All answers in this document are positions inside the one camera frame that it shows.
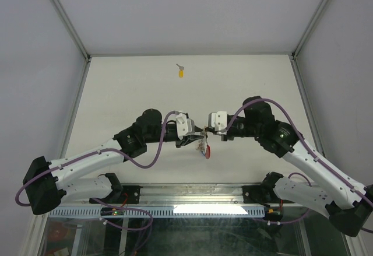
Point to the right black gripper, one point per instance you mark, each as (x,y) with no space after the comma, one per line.
(225,137)

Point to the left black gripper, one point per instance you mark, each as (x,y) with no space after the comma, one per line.
(185,140)

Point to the red grey keyring holder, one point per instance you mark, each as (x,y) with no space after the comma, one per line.
(203,146)

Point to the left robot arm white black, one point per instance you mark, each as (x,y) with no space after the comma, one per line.
(139,144)

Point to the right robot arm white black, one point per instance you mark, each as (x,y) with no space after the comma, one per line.
(285,141)

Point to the yellow tag key far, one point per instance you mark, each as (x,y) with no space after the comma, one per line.
(180,70)

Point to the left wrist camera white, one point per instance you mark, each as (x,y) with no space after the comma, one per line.
(184,125)

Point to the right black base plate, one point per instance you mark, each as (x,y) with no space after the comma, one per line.
(253,194)

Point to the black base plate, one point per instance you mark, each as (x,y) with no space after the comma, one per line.
(253,194)
(130,194)

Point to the aluminium front rail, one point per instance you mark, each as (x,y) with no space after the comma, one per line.
(189,193)

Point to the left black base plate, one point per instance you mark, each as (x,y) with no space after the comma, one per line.
(130,194)

